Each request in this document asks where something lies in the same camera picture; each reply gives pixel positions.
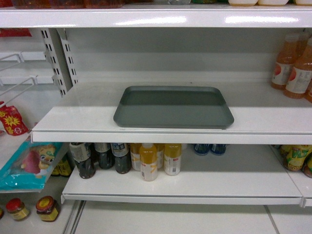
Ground white middle shelf board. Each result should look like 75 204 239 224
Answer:
31 81 312 144

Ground blue cap bottle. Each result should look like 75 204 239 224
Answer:
193 144 227 156

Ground white lower shelf board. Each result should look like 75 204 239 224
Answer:
62 144 303 205

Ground right orange juice bottle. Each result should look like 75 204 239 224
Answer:
164 143 182 176

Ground grey rectangular serving tray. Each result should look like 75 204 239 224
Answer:
113 86 234 130

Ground orange drink bottle rear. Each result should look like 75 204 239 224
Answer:
271 33 299 90

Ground dark tea bottle middle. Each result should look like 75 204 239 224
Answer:
94 142 115 169

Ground red lid sauce jar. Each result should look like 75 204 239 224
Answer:
36 195 60 222

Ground red yellow snack pouch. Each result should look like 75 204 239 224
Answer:
0 105 29 136

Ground dark oolong tea bottle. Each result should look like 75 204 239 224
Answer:
111 143 132 174

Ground orange drink bottle front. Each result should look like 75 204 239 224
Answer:
283 39 312 99

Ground rear orange juice bottle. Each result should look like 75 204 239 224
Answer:
130 143 141 171

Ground white shelf board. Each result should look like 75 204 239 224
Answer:
62 144 303 205
0 3 312 28
31 81 312 144

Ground teal cartoon snack bag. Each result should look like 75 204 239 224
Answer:
0 141 65 193

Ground red lid jar left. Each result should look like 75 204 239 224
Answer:
5 198 30 221

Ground orange drink bottle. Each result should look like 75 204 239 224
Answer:
271 33 299 90
283 39 312 99

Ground white slotted shelf upright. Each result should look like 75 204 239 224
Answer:
40 28 78 97

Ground white upper shelf board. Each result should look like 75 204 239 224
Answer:
0 3 312 28

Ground orange juice bottle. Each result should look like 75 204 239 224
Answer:
139 143 158 181
164 143 182 176
130 143 141 171

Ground yellow green drink bottles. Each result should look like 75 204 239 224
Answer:
280 145 312 178

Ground front orange juice bottle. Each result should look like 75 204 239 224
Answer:
139 143 158 181

